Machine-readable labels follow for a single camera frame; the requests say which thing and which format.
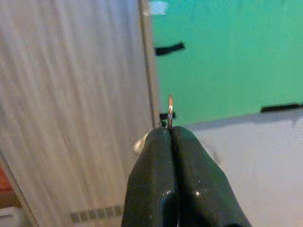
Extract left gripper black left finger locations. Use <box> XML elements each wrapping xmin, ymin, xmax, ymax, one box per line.
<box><xmin>121</xmin><ymin>129</ymin><xmax>179</xmax><ymax>227</ymax></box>

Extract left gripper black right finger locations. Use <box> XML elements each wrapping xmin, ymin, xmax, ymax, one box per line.
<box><xmin>171</xmin><ymin>125</ymin><xmax>251</xmax><ymax>227</ymax></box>

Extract keys with white charm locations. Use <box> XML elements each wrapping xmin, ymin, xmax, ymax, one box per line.
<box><xmin>134</xmin><ymin>94</ymin><xmax>176</xmax><ymax>154</ymax></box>

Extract long black tape strip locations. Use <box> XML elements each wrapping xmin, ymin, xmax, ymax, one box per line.
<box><xmin>260</xmin><ymin>103</ymin><xmax>303</xmax><ymax>114</ymax></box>

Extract wooden door with vent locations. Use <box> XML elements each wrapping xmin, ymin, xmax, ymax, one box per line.
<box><xmin>0</xmin><ymin>0</ymin><xmax>160</xmax><ymax>227</ymax></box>

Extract green backdrop sheet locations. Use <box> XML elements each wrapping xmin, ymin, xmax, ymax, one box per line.
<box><xmin>142</xmin><ymin>0</ymin><xmax>303</xmax><ymax>126</ymax></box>

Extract red cloth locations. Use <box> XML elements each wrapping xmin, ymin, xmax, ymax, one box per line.
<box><xmin>0</xmin><ymin>165</ymin><xmax>12</xmax><ymax>192</ymax></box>

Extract white tape piece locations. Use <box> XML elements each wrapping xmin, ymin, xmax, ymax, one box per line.
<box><xmin>143</xmin><ymin>0</ymin><xmax>168</xmax><ymax>16</ymax></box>

